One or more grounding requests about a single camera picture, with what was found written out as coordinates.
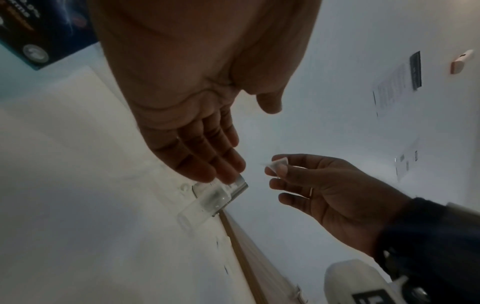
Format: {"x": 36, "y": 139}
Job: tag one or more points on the wooden board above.
{"x": 262, "y": 267}

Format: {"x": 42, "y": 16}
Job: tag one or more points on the large white bottle blue label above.
{"x": 41, "y": 32}

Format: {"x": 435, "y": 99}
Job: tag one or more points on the white marker cube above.
{"x": 356, "y": 282}

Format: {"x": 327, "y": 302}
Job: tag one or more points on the person's left hand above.
{"x": 187, "y": 59}

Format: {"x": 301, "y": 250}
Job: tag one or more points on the white wall switch plate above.
{"x": 407, "y": 164}

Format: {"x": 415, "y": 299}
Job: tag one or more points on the person's right hand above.
{"x": 337, "y": 196}

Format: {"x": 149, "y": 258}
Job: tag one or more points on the white orange wall fixture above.
{"x": 461, "y": 62}

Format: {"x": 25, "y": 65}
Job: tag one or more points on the black right wristband with markers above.
{"x": 431, "y": 246}

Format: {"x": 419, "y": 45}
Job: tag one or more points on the small clear bottle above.
{"x": 206, "y": 204}

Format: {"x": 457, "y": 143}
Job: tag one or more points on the black wall device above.
{"x": 415, "y": 71}

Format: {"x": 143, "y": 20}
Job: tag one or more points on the small metal bracket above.
{"x": 299, "y": 293}

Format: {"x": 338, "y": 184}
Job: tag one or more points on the white paper wall notice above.
{"x": 392, "y": 89}

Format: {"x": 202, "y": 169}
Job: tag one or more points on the small clear funnel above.
{"x": 279, "y": 164}

